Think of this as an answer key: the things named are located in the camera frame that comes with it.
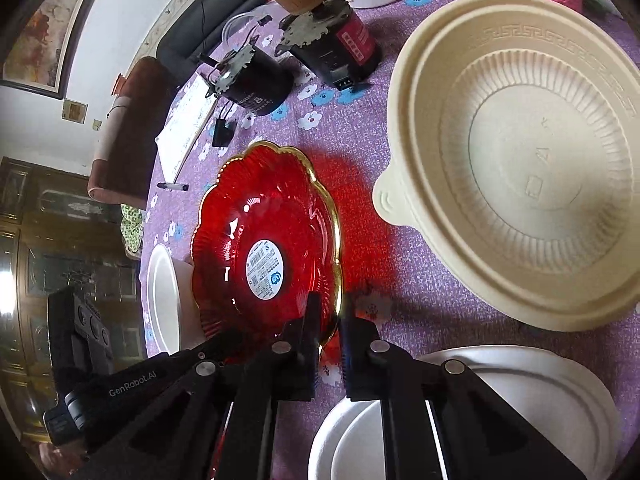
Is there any brown armchair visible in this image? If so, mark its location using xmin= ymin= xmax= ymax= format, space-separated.
xmin=87 ymin=56 xmax=178 ymax=211

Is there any black leather sofa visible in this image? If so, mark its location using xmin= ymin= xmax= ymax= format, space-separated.
xmin=156 ymin=0 xmax=281 ymax=86

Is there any clear plastic jar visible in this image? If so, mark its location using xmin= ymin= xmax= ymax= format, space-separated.
xmin=221 ymin=2 xmax=281 ymax=56

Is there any dark wooden cabinet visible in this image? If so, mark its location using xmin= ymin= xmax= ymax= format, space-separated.
xmin=0 ymin=156 xmax=146 ymax=461

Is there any white notebook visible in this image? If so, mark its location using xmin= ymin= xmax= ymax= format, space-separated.
xmin=155 ymin=74 xmax=218 ymax=185

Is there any silver leaf-shaped ornament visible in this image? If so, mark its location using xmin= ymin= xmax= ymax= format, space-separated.
xmin=202 ymin=39 xmax=262 ymax=97
xmin=276 ymin=0 xmax=352 ymax=57

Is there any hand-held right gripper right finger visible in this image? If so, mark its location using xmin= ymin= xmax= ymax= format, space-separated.
xmin=344 ymin=304 xmax=590 ymax=480

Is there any red and black device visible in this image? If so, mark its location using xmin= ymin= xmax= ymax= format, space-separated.
xmin=300 ymin=0 xmax=382 ymax=87

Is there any white paper plate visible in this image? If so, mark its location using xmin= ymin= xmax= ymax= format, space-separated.
xmin=415 ymin=345 xmax=622 ymax=480
xmin=307 ymin=399 xmax=387 ymax=480

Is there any red glass plate gold rim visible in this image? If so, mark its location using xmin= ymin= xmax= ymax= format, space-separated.
xmin=190 ymin=141 xmax=346 ymax=361

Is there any green patterned cloth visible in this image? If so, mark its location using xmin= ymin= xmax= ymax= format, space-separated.
xmin=120 ymin=204 xmax=147 ymax=260

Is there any purple floral tablecloth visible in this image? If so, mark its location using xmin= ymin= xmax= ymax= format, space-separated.
xmin=142 ymin=0 xmax=640 ymax=480

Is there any cream plastic bowl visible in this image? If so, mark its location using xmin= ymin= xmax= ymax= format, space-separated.
xmin=372 ymin=0 xmax=640 ymax=333

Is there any black jar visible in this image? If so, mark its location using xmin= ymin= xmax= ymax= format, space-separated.
xmin=215 ymin=42 xmax=294 ymax=117

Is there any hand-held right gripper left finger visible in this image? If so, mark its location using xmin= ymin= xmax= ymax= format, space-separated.
xmin=70 ymin=292 xmax=322 ymax=480

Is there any black power adapter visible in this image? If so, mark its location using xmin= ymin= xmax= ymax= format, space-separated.
xmin=212 ymin=117 xmax=234 ymax=148

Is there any framed wall painting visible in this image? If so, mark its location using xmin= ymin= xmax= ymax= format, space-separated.
xmin=0 ymin=0 xmax=118 ymax=101

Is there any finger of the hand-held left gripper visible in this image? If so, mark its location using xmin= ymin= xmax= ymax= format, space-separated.
xmin=197 ymin=330 xmax=247 ymax=367

